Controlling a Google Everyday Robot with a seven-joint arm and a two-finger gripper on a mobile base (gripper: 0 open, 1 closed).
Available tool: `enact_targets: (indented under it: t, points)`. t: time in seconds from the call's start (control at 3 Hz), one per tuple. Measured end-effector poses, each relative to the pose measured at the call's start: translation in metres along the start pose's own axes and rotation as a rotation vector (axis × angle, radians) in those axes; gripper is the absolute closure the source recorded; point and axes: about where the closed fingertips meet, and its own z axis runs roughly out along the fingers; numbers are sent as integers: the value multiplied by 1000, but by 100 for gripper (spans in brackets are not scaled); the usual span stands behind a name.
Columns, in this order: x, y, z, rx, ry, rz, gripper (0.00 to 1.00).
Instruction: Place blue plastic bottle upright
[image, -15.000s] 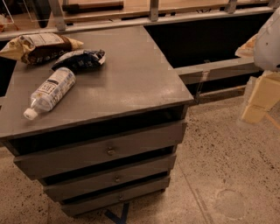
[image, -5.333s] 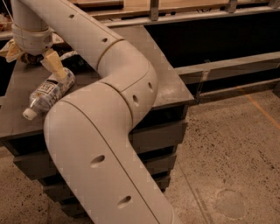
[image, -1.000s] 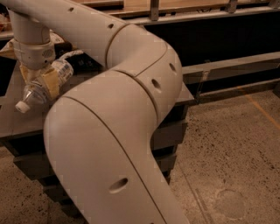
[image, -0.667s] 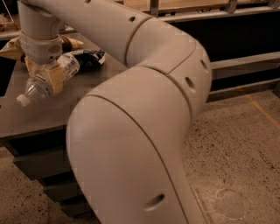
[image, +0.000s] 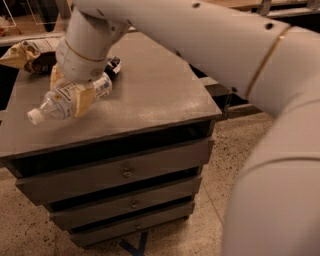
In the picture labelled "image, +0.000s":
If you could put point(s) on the brown and cream snack bag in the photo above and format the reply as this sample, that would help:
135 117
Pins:
35 56

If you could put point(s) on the clear plastic water bottle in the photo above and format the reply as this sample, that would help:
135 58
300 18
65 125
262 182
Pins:
60 103

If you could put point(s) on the middle grey drawer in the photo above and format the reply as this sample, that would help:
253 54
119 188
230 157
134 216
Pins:
78 217

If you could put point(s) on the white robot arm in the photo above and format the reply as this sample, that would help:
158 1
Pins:
274 206

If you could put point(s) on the grey drawer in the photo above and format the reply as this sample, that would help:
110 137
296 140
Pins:
131 225
61 185
78 217

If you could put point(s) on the bottom grey drawer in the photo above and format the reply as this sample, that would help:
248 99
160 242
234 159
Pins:
131 225

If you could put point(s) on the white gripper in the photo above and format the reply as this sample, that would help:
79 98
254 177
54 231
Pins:
79 68

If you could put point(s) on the grey drawer cabinet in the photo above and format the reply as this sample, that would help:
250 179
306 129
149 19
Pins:
156 102

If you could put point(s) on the top grey drawer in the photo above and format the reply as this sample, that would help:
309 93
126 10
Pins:
61 185

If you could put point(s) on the dark blue snack bag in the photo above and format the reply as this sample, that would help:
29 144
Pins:
113 66

